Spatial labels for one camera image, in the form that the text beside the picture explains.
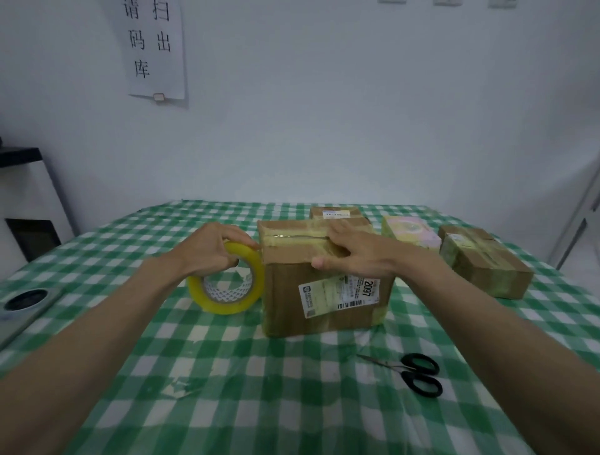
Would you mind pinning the person's right hand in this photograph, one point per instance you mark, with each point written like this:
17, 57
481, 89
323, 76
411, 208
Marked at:
370, 258

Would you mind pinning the person's left hand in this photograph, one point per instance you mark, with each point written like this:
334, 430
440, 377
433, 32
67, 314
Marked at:
206, 251

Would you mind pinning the person's left thumb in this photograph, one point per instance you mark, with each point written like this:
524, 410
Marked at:
228, 262

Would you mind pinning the person's right thumb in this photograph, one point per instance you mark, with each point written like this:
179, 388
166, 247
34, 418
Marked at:
328, 262

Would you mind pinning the yellow packing tape roll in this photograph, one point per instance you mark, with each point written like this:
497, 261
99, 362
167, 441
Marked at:
220, 304

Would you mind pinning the large labelled cardboard box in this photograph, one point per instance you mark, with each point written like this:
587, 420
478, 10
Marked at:
290, 290

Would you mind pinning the person's left forearm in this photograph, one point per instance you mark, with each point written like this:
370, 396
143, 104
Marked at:
93, 337

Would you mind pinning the person's right forearm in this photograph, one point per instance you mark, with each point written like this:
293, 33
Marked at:
492, 337

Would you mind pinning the small flat cardboard box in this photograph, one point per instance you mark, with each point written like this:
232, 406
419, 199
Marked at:
335, 212

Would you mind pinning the pink and yellow wrapped box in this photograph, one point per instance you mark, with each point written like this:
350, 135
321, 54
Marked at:
412, 232

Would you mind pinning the green checked tablecloth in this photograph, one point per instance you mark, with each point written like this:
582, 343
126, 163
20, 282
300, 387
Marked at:
281, 398

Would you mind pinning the taped brown cardboard box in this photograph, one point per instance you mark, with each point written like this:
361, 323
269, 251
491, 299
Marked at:
492, 267

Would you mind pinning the white cabinet with black top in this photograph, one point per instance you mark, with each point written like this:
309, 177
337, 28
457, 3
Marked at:
28, 201

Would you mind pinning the grey phone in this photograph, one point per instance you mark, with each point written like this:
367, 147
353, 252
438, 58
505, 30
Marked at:
23, 307

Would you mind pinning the white paper wall sign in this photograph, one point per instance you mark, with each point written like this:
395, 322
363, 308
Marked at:
152, 47

